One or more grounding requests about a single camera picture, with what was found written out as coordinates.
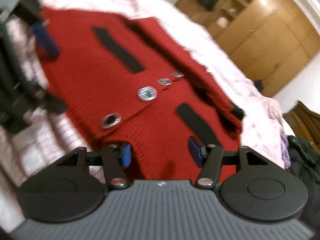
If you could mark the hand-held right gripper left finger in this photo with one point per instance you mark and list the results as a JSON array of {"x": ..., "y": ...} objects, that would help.
[{"x": 126, "y": 155}]

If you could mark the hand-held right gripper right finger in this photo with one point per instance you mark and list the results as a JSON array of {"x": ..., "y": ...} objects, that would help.
[{"x": 196, "y": 151}]

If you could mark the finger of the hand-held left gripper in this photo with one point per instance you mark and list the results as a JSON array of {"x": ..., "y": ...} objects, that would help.
[
  {"x": 46, "y": 41},
  {"x": 53, "y": 102}
]

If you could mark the red knitted cardigan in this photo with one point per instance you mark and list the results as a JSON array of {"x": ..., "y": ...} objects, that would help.
[{"x": 100, "y": 85}]

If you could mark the pink checked bed sheet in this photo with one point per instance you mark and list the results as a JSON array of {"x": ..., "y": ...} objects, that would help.
[{"x": 255, "y": 120}]

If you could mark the purple cloth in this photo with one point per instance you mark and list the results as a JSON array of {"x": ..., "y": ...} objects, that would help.
[{"x": 286, "y": 152}]

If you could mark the black jacket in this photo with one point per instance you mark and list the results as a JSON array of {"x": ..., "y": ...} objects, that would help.
[{"x": 305, "y": 170}]

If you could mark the dark wooden headboard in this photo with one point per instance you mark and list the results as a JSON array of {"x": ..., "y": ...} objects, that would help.
[{"x": 303, "y": 122}]

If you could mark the wooden wardrobe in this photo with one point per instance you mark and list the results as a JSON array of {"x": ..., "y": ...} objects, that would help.
[{"x": 270, "y": 30}]

